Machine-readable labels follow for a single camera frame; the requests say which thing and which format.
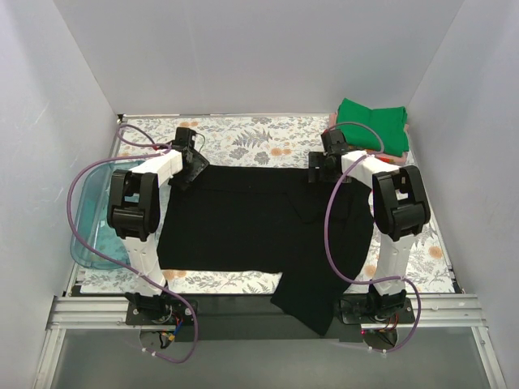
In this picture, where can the teal plastic bin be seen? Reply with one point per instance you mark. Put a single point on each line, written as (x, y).
(91, 219)

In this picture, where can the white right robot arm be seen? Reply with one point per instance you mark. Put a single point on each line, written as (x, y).
(400, 206)

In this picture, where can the black t-shirt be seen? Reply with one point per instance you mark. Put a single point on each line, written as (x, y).
(271, 220)

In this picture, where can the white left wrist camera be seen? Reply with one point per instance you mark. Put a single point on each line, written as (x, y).
(163, 150)

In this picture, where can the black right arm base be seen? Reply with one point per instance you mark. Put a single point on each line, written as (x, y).
(385, 314)

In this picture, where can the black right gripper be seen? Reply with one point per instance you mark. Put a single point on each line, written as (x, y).
(317, 173)

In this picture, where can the floral table mat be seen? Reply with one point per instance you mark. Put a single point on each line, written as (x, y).
(269, 141)

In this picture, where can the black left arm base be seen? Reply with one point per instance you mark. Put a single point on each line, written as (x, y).
(143, 311)

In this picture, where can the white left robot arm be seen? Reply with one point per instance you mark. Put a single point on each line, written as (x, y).
(134, 210)

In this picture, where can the aluminium frame rail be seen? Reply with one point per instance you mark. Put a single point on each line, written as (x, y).
(244, 341)

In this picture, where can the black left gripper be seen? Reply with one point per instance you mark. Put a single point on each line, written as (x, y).
(194, 168)

